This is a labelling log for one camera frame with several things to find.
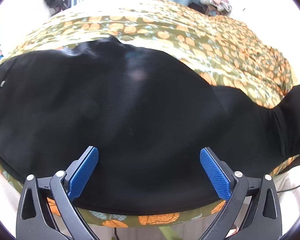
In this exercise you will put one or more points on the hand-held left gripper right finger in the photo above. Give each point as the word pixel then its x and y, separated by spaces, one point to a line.
pixel 215 172

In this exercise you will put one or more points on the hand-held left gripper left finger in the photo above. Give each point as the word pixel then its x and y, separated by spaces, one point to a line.
pixel 83 171

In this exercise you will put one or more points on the black pants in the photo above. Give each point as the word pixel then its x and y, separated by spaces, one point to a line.
pixel 115 110

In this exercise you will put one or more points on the person's right leg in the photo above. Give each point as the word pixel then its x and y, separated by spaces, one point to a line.
pixel 293 177

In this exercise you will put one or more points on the pumpkin print blanket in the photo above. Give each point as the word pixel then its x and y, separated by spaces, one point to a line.
pixel 190 35

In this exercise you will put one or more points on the black bag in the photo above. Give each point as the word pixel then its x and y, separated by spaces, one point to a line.
pixel 196 7

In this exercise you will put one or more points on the pile of pale clothes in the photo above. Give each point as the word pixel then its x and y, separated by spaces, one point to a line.
pixel 216 2

